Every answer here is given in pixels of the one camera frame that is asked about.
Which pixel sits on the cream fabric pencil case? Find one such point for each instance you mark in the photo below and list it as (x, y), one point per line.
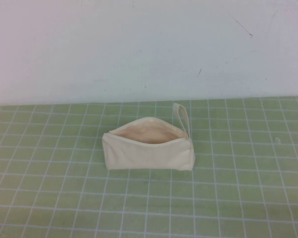
(149, 156)

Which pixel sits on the green white-checked tablecloth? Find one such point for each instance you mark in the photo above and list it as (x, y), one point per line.
(89, 198)

